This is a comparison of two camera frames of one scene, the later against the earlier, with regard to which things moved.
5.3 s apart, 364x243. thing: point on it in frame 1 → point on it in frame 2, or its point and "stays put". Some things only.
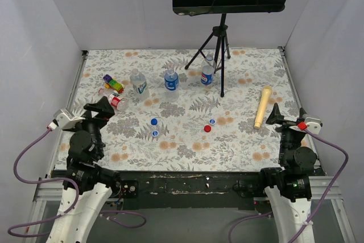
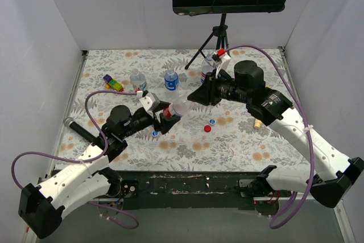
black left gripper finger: x=106 y=108 → x=162 y=105
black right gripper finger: x=302 y=111 → x=224 y=75
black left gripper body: x=92 y=116 → x=156 y=118
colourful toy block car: x=112 y=83 stays put
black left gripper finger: x=94 y=107 → x=166 y=123
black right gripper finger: x=275 y=116 → x=202 y=95
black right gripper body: x=286 y=124 → x=212 y=89
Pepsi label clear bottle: x=208 y=66 stays put
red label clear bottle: x=115 y=101 → x=183 y=107
